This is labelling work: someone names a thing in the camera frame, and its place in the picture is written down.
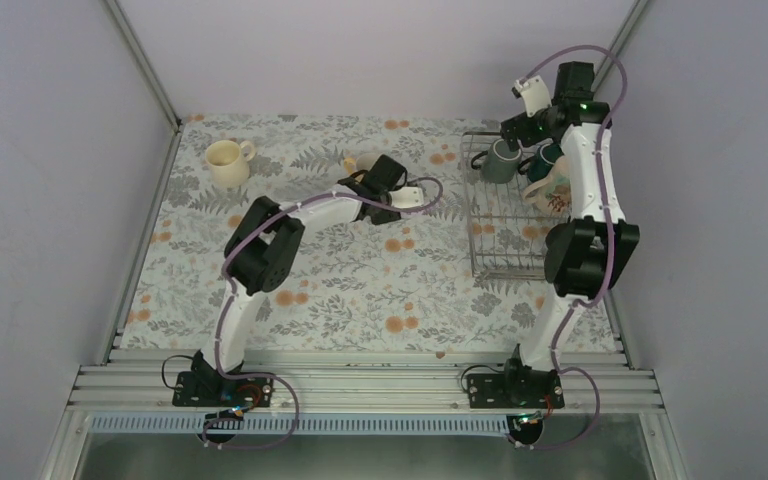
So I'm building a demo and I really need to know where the dark green mug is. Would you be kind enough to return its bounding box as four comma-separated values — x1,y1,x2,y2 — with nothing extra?
518,143,563,183
470,138,522,184

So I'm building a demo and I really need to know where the yellow mug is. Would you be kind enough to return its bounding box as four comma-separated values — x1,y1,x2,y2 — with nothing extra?
343,152,382,175

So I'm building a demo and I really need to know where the floral white mug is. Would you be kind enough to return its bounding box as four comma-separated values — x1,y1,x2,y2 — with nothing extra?
522,156,572,216

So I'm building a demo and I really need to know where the cream ribbed mug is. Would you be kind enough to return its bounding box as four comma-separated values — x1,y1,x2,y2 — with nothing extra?
205,140,257,189

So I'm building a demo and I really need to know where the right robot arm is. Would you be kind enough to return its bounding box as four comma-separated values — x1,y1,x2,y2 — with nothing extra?
501,62,640,407

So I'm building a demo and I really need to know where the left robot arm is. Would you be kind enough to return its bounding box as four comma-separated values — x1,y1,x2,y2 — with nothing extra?
175,155,425,405

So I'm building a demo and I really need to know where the floral table mat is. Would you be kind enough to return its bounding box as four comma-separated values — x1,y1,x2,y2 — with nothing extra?
121,114,548,353

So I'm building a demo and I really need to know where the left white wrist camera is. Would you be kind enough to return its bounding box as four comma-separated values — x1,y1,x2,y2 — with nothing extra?
388,186,425,210

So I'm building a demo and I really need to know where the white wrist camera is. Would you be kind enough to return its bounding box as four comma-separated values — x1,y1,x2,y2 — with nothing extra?
512,75,552,117
388,186,425,210

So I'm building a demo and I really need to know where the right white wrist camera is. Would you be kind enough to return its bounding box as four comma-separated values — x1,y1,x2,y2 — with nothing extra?
512,75,552,117

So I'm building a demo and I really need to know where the wire dish rack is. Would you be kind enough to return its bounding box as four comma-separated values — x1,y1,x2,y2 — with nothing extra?
459,131,569,281

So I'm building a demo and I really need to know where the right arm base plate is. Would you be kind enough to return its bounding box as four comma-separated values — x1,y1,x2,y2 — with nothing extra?
466,371,565,409

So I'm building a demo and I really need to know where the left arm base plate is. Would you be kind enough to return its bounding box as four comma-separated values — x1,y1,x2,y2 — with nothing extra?
171,372,274,409

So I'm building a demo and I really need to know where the aluminium mounting rail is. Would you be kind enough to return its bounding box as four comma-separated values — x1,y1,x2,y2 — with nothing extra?
67,362,664,414

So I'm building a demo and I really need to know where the white slotted cable duct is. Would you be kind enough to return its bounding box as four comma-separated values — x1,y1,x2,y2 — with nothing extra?
88,412,509,437

